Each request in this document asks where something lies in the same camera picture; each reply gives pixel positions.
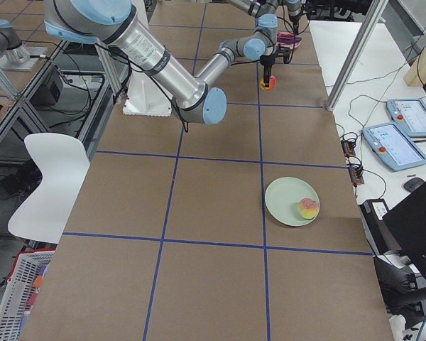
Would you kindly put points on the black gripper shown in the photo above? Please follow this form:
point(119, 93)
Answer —
point(293, 18)
point(267, 64)

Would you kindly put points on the red yellow pomegranate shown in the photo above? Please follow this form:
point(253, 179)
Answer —
point(268, 83)

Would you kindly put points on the yellow pink peach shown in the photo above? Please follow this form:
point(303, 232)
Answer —
point(308, 208)

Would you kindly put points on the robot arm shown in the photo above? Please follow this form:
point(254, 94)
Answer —
point(257, 8)
point(116, 23)

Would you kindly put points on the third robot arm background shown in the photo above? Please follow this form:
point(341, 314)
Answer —
point(14, 53)

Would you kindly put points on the pink plate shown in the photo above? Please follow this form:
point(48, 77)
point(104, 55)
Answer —
point(288, 40)

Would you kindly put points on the light green plate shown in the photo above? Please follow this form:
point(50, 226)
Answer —
point(282, 196)

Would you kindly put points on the orange electronics board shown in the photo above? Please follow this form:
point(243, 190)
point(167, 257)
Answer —
point(353, 163)

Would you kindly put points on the near teach pendant tablet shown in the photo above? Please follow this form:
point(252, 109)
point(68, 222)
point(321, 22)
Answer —
point(393, 147)

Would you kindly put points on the teach pendant tablet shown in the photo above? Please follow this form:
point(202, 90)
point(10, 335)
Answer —
point(409, 115)
point(393, 147)

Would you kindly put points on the far teach pendant tablet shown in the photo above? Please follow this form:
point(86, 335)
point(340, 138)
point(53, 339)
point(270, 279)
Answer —
point(409, 115)

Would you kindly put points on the black computer mouse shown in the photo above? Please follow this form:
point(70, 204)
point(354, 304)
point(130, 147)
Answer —
point(413, 184)

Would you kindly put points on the black laptop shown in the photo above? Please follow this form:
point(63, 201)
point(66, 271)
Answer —
point(407, 223)

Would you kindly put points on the white chair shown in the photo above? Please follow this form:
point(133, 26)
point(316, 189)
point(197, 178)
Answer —
point(63, 163)

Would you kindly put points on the white plastic basket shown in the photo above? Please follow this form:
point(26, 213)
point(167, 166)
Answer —
point(21, 291)

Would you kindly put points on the aluminium frame post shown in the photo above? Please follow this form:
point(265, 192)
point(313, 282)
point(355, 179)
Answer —
point(366, 29)

